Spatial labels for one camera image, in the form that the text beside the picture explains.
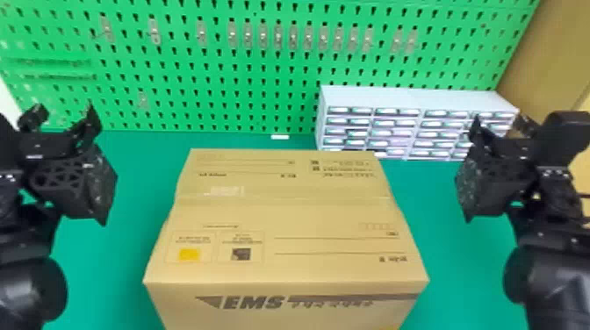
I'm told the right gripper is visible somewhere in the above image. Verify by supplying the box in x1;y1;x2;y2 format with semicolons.
455;114;549;224

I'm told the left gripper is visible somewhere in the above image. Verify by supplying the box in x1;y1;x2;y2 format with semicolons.
16;103;119;227

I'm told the cardboard box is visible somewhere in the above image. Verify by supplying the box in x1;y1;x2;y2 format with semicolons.
142;147;431;330

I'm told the white drawer cabinet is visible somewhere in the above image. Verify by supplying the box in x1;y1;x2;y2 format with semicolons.
314;84;522;162

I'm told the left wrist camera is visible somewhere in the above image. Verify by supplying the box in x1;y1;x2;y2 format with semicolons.
0;112;22;173

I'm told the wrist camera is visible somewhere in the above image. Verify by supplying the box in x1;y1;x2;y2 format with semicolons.
0;112;22;173
536;110;590;168

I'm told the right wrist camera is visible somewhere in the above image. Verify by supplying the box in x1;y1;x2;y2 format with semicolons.
536;110;590;168

